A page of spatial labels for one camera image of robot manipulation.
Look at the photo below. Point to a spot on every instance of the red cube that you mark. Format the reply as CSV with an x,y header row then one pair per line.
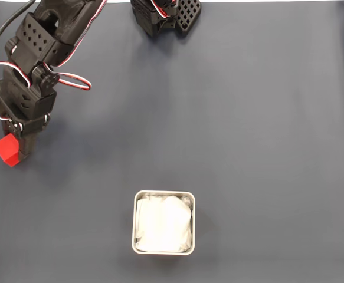
x,y
5,150

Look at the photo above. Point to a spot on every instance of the white square box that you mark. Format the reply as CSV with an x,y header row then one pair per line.
x,y
133,224

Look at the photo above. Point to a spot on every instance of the white tissue paper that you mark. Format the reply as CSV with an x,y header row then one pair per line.
x,y
163,224

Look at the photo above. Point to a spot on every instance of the dark grey table mat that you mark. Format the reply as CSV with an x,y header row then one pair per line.
x,y
248,147

